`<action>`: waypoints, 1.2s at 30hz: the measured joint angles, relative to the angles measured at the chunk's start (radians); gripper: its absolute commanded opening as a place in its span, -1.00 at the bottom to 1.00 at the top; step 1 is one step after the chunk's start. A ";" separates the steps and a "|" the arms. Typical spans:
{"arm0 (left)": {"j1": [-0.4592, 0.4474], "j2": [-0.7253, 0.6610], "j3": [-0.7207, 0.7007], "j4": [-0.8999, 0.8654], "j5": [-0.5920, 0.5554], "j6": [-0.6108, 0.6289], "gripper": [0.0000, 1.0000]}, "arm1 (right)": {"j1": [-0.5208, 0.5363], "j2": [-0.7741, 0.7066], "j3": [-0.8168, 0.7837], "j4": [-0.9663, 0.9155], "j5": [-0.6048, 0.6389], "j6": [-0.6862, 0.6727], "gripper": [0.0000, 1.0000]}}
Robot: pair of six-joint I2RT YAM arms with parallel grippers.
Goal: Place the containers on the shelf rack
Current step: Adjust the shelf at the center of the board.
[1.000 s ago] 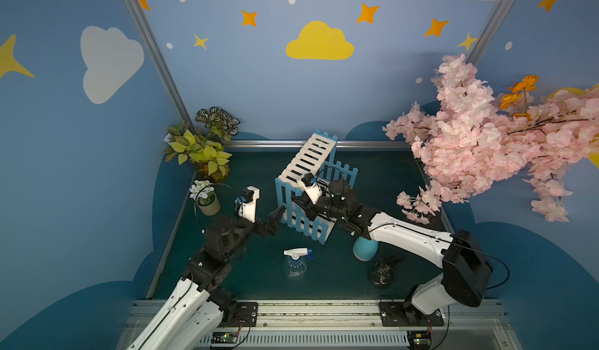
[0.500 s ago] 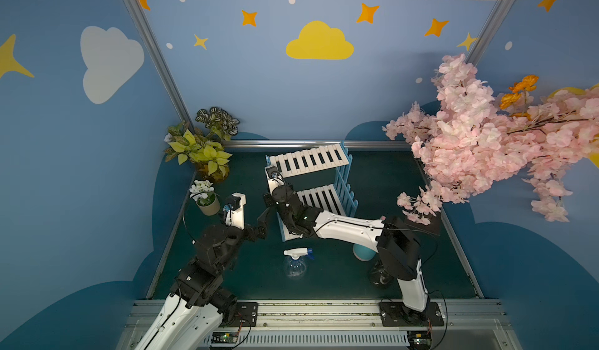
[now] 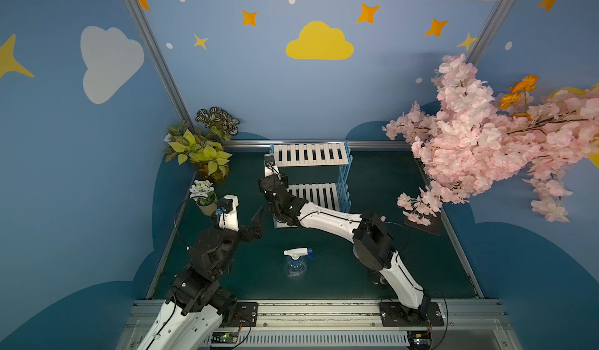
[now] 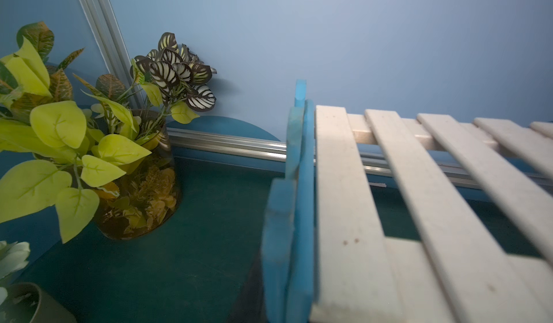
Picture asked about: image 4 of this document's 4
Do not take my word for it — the green leafy plant glass vase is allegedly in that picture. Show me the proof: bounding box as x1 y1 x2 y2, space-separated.
1 22 216 242

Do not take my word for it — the blue white slatted shelf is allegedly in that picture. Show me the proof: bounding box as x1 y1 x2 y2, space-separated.
260 80 552 322

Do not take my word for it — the white flower small beige pot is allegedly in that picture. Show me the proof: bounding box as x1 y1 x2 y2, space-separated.
1 240 76 323

